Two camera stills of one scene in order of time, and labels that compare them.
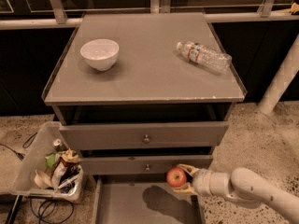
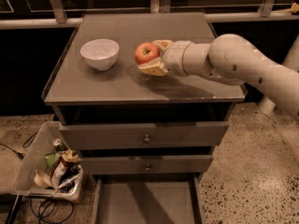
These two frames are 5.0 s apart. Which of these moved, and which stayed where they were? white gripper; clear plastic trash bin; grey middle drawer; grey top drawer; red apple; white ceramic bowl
Moved: red apple; white gripper
Stayed: grey middle drawer; grey top drawer; clear plastic trash bin; white ceramic bowl
